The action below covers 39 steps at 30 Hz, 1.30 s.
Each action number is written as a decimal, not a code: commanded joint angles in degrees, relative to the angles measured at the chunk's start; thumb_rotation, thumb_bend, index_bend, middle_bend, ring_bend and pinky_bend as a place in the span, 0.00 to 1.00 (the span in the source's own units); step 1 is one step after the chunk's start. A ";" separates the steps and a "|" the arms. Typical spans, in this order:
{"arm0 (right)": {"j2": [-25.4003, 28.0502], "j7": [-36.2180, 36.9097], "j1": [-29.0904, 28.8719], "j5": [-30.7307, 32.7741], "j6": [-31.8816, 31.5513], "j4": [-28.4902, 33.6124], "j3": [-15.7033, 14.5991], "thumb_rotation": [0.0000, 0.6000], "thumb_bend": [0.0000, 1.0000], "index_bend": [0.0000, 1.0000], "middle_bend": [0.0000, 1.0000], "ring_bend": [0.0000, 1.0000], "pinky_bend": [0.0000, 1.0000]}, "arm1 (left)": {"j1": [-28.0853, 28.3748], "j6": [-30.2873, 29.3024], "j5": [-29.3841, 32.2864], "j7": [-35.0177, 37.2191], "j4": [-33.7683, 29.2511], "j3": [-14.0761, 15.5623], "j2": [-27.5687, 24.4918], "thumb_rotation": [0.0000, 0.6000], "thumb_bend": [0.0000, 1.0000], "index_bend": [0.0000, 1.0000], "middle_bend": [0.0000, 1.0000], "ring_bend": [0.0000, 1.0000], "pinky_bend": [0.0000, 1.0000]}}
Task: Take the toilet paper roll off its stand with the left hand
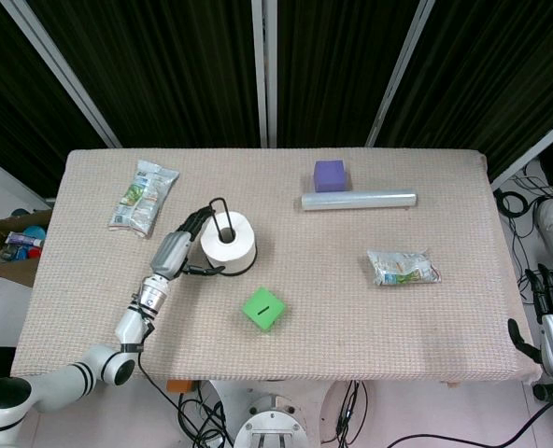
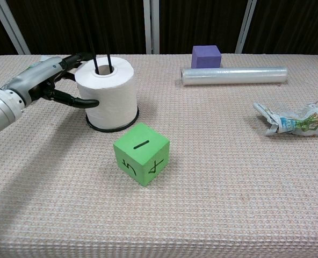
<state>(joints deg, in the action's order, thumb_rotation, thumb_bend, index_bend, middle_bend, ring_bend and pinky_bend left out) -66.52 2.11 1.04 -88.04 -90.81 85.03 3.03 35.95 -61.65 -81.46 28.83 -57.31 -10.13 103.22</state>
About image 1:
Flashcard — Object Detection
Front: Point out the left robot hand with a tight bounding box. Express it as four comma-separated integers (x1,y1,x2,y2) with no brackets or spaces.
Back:
149,207,227,282

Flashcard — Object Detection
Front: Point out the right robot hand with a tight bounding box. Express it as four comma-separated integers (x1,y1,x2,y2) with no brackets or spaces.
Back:
507,263,553,380

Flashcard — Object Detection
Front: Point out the white toilet paper roll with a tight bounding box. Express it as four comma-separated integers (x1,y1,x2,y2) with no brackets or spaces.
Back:
199,211,258,275

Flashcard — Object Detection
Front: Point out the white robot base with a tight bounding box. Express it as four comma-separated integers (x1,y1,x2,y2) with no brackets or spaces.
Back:
201,380,338,448

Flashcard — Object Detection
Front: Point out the clear plastic wrap roll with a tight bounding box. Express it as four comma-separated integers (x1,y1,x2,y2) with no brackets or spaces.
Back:
301,188,418,212

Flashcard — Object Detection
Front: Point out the large printed snack bag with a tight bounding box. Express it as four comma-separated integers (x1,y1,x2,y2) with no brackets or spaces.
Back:
107,159,181,239

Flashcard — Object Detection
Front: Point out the beige woven tablecloth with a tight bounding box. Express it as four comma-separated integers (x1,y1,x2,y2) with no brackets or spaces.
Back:
9,147,543,386

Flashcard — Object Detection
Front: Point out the green cube with slot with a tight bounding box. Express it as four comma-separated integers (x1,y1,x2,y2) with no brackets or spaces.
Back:
242,287,287,333

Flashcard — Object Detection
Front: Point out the white tube with label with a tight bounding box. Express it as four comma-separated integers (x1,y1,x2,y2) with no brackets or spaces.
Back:
5,231,45,247

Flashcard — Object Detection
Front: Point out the small printed snack bag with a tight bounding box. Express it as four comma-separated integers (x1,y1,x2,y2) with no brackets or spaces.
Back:
366,248,443,287

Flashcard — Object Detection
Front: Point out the cardboard box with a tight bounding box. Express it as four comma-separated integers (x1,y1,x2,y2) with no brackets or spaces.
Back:
0,209,53,288

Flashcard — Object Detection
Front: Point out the purple cube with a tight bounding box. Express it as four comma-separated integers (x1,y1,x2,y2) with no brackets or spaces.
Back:
313,160,346,193

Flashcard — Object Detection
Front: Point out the black floor cable bundle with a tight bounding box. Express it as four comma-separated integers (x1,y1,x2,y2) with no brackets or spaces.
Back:
496,161,553,300

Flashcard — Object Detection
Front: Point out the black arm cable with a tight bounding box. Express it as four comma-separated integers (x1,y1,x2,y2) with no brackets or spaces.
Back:
136,349,234,448

